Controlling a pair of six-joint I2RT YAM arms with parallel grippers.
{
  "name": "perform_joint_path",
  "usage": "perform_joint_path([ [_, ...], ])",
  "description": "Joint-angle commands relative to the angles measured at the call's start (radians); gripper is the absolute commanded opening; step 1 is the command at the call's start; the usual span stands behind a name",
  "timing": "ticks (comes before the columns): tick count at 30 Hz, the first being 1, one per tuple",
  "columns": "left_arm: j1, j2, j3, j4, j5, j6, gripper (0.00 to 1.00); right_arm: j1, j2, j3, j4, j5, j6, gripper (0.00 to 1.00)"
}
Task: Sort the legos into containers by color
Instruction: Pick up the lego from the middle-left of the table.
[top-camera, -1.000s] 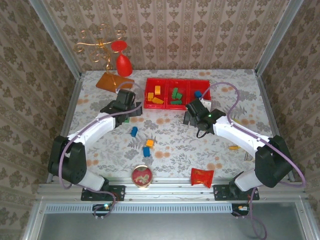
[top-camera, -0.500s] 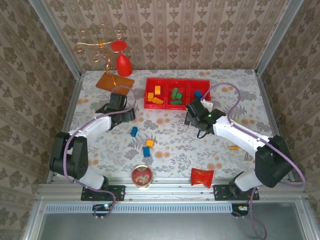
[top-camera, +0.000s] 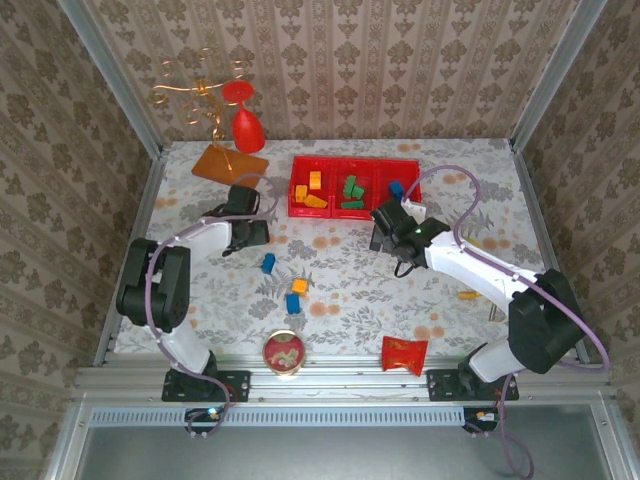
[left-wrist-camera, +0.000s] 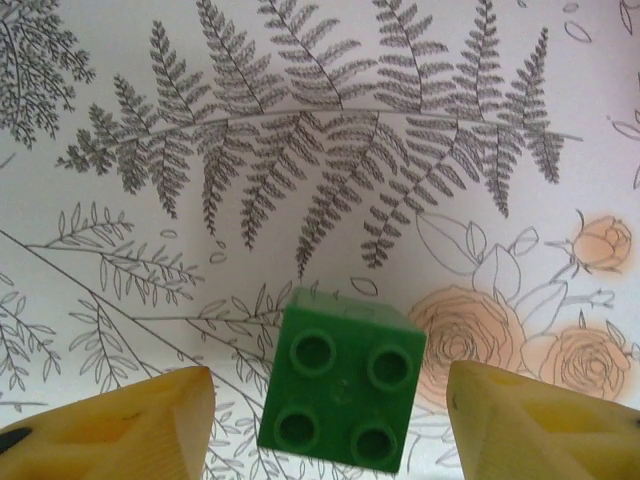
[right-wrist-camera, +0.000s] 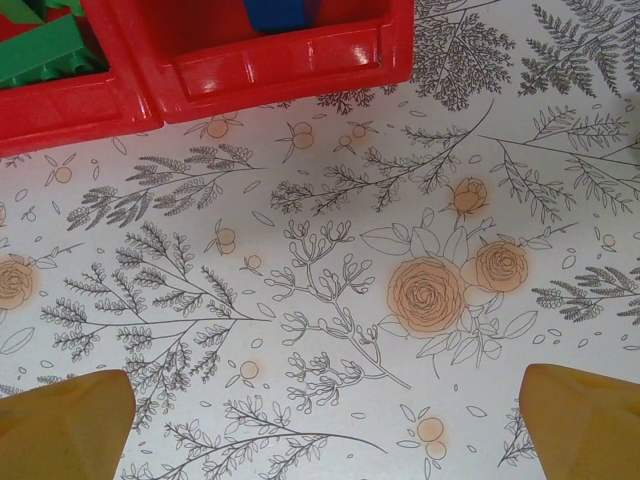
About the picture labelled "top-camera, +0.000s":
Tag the blue lego brick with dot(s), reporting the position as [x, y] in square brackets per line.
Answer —
[269, 262]
[293, 303]
[396, 189]

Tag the long green lego brick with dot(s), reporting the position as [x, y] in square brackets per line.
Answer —
[352, 204]

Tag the long orange lego brick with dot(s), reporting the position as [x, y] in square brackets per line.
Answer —
[316, 201]

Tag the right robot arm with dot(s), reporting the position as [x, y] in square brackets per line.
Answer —
[540, 320]

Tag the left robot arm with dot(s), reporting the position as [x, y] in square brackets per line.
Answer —
[150, 285]

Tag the wooden stand base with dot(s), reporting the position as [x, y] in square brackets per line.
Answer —
[250, 167]

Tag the red plastic bin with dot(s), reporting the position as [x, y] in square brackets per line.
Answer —
[295, 165]
[407, 175]
[371, 180]

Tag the floral patterned table cover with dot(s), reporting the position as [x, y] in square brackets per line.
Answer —
[350, 280]

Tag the yellow green banana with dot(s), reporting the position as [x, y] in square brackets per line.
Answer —
[472, 243]

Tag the red plastic goblet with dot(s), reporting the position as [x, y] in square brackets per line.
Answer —
[247, 132]

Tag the small yellow object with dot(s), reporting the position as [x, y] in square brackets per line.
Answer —
[469, 295]

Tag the red gold packet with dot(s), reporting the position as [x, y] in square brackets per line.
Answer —
[404, 352]

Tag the aluminium base beam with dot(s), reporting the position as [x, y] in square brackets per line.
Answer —
[340, 382]

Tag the round red gold tin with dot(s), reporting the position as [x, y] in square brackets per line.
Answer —
[284, 352]

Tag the aluminium side rail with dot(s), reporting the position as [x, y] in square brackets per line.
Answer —
[127, 260]
[550, 240]

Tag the aluminium frame post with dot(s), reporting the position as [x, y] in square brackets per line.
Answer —
[110, 75]
[555, 75]

